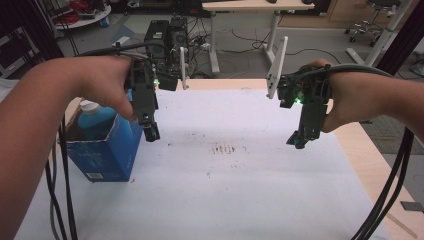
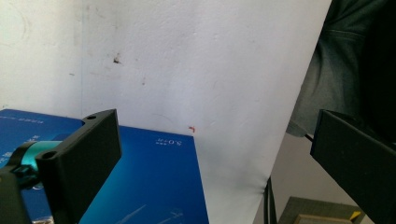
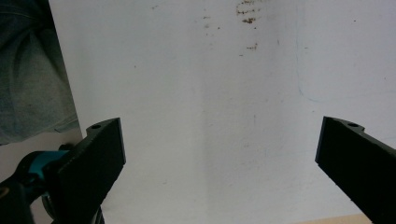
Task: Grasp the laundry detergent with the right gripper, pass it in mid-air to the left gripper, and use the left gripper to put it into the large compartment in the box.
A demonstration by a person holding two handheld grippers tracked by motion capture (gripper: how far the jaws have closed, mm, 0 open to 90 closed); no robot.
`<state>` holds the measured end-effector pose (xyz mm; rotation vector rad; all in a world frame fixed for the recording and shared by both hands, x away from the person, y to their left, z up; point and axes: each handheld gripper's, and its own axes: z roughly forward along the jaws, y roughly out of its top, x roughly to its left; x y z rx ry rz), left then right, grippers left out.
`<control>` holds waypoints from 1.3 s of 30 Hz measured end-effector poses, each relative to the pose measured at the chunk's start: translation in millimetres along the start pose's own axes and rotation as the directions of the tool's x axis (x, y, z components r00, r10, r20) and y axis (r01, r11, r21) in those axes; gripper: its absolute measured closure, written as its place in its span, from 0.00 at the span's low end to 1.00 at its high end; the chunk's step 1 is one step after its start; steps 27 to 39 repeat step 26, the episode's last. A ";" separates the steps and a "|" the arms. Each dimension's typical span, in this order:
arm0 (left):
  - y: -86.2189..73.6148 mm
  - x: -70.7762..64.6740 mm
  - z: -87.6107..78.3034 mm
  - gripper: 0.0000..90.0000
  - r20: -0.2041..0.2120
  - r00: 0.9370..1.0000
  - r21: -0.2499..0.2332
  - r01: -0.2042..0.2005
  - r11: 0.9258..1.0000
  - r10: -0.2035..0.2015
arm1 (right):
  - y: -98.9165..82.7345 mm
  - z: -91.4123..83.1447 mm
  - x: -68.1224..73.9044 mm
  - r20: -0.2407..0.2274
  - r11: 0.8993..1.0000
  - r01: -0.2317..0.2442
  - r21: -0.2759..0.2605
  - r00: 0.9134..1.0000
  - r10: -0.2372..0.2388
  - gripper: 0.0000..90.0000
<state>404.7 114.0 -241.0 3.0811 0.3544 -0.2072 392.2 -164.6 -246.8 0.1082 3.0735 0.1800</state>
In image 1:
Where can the white metal stand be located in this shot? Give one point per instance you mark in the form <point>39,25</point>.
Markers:
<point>383,36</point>

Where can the black computer tower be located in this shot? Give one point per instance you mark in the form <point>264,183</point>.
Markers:
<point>156,36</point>
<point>178,33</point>

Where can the blue cardboard box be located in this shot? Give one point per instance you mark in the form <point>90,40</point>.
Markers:
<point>110,153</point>

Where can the person's right hand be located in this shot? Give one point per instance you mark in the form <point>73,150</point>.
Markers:
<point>336,100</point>

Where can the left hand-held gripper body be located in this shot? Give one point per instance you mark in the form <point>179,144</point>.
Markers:
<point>143,90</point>

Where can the black rolling stool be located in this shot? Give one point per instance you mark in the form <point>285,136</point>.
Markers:
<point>375,20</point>

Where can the person's left hand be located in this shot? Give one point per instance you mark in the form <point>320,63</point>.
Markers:
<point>103,80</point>

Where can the blue bottle with white cap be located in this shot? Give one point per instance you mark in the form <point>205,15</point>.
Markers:
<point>95,120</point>

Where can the white table sheet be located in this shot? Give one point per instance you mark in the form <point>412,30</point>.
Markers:
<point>233,186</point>

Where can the round white table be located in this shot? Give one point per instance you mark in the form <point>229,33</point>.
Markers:
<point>96,16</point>

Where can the white desk with wooden top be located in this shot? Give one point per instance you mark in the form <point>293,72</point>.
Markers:
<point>253,5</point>

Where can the white power strip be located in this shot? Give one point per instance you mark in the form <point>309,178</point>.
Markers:
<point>120,41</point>

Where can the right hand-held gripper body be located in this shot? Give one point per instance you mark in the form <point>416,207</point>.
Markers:
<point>311,96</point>

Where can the dark grey flat tile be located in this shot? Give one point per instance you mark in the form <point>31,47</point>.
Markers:
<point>412,206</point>

